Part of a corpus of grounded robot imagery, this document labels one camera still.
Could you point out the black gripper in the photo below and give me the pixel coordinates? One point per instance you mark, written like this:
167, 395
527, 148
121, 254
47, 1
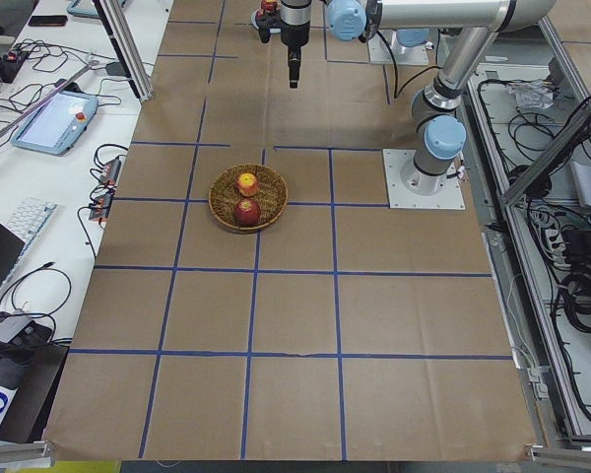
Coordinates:
295, 33

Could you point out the yellow-red apple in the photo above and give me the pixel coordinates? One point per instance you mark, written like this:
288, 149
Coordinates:
247, 184

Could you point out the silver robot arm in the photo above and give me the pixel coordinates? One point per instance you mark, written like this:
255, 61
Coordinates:
441, 135

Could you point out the woven wicker basket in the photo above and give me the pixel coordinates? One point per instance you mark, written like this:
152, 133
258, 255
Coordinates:
272, 197

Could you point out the dark red apple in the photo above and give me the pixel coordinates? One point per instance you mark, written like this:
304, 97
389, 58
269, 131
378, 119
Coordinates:
247, 212

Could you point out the blue teach pendant tablet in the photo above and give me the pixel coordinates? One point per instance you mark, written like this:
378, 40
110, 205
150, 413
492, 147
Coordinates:
57, 126

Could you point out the black smartphone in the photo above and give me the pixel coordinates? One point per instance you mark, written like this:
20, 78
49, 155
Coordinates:
51, 21

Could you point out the brown paper table cover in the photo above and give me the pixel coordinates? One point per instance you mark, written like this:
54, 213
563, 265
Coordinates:
345, 330

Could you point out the white keyboard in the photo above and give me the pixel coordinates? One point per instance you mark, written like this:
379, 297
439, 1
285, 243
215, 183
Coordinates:
28, 222

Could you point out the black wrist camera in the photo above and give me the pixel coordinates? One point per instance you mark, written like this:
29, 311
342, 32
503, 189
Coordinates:
266, 19

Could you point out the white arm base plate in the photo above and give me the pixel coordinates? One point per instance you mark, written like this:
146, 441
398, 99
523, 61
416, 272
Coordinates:
410, 189

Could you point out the aluminium frame post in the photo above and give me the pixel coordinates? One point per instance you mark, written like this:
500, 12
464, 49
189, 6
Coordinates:
125, 48

